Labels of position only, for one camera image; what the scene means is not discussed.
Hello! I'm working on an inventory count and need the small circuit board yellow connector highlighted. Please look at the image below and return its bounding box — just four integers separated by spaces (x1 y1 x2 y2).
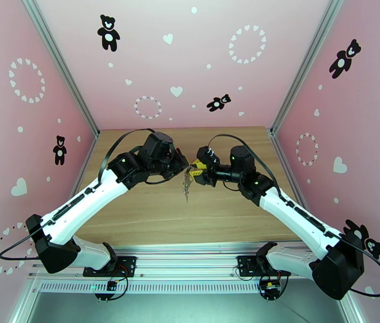
259 279 283 299

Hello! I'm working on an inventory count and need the aluminium table side rail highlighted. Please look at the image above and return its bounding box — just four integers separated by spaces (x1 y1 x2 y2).
270 129 308 207
60 131 100 232

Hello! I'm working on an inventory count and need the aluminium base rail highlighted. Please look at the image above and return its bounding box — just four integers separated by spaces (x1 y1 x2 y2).
26 241 347 283

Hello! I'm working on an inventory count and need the perforated metal vent strip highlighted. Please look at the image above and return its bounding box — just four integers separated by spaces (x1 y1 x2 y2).
39 282 312 294

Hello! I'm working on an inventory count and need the grey metal panel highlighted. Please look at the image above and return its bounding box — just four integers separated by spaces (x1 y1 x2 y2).
24 291 349 323

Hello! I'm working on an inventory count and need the aluminium frame corner post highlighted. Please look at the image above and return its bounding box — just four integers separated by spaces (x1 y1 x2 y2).
270 0 348 132
18 0 100 139

